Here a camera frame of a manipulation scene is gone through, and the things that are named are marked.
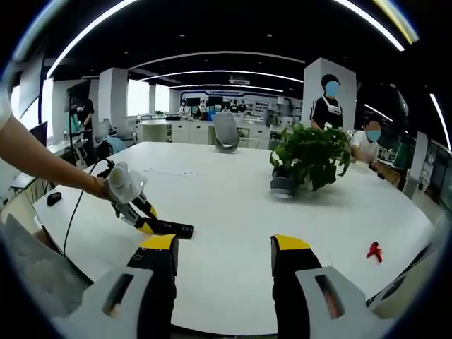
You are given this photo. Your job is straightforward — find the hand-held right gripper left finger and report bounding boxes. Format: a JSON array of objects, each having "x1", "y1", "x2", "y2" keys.
[{"x1": 52, "y1": 232, "x2": 180, "y2": 339}]

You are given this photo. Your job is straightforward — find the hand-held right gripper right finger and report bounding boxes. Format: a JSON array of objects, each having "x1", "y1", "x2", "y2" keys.
[{"x1": 270, "y1": 233, "x2": 396, "y2": 339}]

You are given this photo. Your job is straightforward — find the person's left hand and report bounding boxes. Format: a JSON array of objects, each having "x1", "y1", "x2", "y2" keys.
[{"x1": 93, "y1": 176, "x2": 121, "y2": 218}]

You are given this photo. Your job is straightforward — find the white cabinet row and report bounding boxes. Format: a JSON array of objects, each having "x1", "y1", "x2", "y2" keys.
[{"x1": 136, "y1": 119, "x2": 273, "y2": 149}]

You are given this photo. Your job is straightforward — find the grey chair back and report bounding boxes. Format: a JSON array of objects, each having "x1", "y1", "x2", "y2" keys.
[{"x1": 0, "y1": 213, "x2": 95, "y2": 319}]

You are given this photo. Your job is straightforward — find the open silver laptop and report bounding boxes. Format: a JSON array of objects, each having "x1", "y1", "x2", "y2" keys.
[{"x1": 30, "y1": 121, "x2": 49, "y2": 148}]

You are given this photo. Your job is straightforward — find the black stand with panel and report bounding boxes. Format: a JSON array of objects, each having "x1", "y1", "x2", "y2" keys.
[{"x1": 66, "y1": 84, "x2": 88, "y2": 169}]

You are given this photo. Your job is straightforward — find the grey curved chair backrest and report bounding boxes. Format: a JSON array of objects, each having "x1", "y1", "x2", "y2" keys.
[{"x1": 215, "y1": 140, "x2": 239, "y2": 155}]

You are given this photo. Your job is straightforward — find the green potted plant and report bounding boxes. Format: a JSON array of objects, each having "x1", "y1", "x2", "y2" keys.
[{"x1": 269, "y1": 122, "x2": 353, "y2": 199}]

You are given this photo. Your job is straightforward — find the white neck-worn device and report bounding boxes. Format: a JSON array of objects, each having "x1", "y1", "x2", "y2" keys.
[{"x1": 321, "y1": 95, "x2": 343, "y2": 116}]

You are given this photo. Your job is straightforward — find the white square pillar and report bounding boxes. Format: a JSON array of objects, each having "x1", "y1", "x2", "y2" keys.
[{"x1": 302, "y1": 57, "x2": 358, "y2": 142}]

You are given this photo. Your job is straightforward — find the ceiling light strips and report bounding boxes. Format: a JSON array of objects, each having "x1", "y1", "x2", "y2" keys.
[{"x1": 45, "y1": 0, "x2": 452, "y2": 149}]

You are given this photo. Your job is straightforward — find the white table cable hatch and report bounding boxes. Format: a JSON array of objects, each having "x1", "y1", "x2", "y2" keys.
[{"x1": 143, "y1": 167, "x2": 201, "y2": 177}]

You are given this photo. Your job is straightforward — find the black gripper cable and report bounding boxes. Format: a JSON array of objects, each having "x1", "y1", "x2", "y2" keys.
[{"x1": 62, "y1": 158, "x2": 116, "y2": 257}]

